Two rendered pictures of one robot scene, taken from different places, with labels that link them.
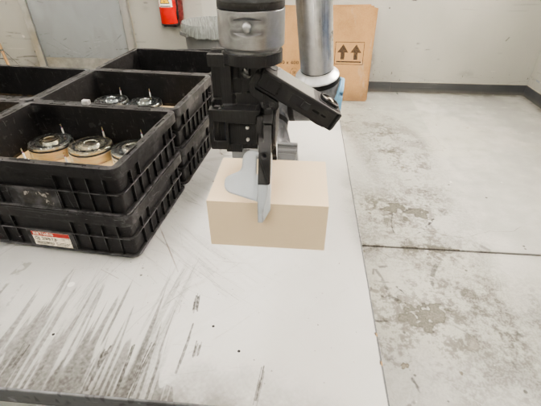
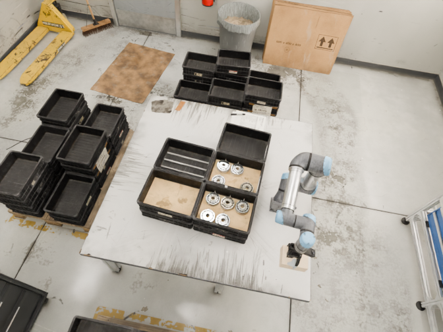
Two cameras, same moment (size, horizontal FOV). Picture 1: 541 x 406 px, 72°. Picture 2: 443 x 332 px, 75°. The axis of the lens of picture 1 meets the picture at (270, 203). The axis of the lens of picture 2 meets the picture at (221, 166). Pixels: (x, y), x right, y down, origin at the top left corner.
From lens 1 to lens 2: 158 cm
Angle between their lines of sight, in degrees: 22
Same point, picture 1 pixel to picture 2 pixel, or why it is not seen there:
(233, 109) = (293, 255)
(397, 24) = (364, 25)
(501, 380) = (349, 267)
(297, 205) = (301, 267)
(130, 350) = (249, 276)
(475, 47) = (412, 47)
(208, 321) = (267, 269)
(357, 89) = (325, 66)
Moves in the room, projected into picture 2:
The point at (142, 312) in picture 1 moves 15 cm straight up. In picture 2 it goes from (249, 264) to (252, 258)
